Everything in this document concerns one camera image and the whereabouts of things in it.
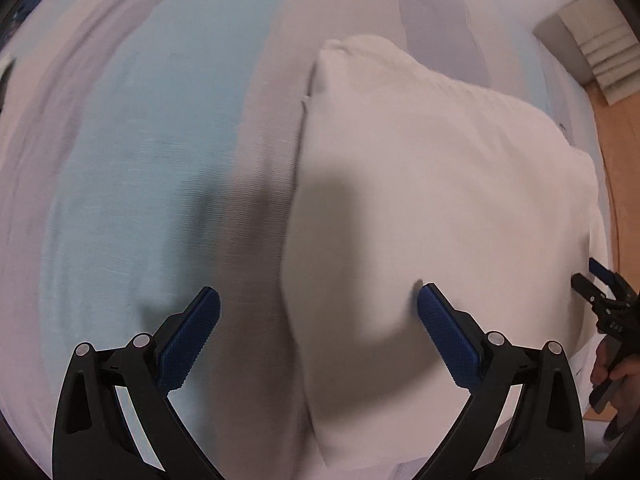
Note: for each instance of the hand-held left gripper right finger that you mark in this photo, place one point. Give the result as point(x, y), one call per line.
point(447, 335)

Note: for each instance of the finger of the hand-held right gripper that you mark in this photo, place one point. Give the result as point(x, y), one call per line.
point(585, 287)
point(607, 274)

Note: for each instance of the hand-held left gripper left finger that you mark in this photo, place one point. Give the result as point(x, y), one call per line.
point(192, 332)

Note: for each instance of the cream jacket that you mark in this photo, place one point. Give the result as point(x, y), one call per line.
point(430, 200)

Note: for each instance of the person's right hand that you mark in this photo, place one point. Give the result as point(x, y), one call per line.
point(622, 372)

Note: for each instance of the striped bed sheet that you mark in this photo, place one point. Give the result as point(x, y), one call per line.
point(140, 160)

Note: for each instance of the beige curtain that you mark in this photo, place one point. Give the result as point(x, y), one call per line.
point(600, 45)

